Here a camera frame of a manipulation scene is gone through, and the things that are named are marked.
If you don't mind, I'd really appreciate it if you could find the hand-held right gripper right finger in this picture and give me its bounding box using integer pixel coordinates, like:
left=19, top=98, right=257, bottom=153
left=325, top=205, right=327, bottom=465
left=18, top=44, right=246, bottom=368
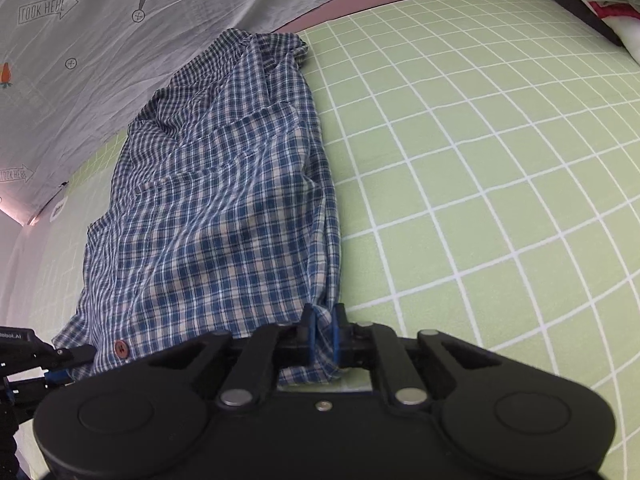
left=332, top=303, right=503, bottom=407

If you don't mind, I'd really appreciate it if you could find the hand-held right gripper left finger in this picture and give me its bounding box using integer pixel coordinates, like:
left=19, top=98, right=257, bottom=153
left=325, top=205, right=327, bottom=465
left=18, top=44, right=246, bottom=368
left=145, top=304, right=318, bottom=408

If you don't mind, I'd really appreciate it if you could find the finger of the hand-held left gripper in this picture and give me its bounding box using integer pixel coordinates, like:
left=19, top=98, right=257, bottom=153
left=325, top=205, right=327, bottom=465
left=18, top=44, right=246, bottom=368
left=42, top=367, right=77, bottom=390
left=50, top=344, right=97, bottom=367

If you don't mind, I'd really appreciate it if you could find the blue plaid shirt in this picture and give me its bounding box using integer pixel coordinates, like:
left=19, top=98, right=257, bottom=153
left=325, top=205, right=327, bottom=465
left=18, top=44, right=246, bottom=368
left=52, top=27, right=347, bottom=389

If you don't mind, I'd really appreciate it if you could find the translucent plastic sheet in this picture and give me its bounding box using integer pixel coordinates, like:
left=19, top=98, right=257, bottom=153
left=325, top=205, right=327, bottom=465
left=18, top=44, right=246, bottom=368
left=0, top=170, right=117, bottom=342

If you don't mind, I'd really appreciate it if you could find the green grid mat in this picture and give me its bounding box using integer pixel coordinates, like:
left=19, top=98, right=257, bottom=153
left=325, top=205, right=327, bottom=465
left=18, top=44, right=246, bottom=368
left=20, top=0, right=640, bottom=480

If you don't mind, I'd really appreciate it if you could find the white printed bed sheet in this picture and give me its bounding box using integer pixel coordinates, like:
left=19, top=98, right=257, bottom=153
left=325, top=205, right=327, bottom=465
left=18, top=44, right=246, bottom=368
left=0, top=0, right=523, bottom=227

